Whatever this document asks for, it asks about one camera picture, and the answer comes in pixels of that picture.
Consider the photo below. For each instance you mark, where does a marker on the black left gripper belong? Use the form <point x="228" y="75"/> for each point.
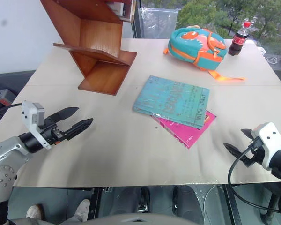
<point x="52" y="133"/>

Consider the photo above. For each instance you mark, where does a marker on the brown wooden zigzag bookshelf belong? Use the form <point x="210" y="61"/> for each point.
<point x="97" y="49"/>

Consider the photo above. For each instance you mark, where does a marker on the teal orange dinosaur backpack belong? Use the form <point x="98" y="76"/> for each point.
<point x="194" y="48"/>

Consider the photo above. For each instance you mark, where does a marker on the clear plastic sheet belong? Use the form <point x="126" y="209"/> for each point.
<point x="158" y="23"/>

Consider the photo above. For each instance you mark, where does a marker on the teal paperback book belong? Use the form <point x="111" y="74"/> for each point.
<point x="171" y="100"/>

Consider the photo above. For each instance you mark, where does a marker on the red grey device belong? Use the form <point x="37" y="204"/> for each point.
<point x="3" y="96"/>

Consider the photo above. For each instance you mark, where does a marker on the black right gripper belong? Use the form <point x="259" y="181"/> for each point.
<point x="256" y="155"/>

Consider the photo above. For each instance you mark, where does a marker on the black table leg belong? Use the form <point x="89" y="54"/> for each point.
<point x="95" y="201"/>

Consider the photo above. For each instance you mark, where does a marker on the white shoe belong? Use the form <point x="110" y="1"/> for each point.
<point x="83" y="209"/>
<point x="34" y="212"/>

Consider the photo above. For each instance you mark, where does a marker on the black chrome chair base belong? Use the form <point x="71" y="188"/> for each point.
<point x="144" y="199"/>

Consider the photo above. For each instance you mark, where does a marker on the pink paperback book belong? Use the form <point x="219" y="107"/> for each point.
<point x="189" y="134"/>

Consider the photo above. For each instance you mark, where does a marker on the black table frame bar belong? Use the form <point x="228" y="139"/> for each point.
<point x="231" y="206"/>

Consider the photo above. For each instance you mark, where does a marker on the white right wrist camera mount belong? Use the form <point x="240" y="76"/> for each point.
<point x="270" y="136"/>

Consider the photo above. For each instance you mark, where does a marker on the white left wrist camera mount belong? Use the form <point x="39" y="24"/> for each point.
<point x="31" y="112"/>

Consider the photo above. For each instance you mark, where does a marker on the cola bottle with red cap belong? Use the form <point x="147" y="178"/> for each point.
<point x="238" y="41"/>

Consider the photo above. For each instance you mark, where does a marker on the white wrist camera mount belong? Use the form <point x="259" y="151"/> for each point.
<point x="270" y="136"/>
<point x="31" y="112"/>

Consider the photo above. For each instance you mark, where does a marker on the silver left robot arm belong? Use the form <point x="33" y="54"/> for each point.
<point x="4" y="150"/>

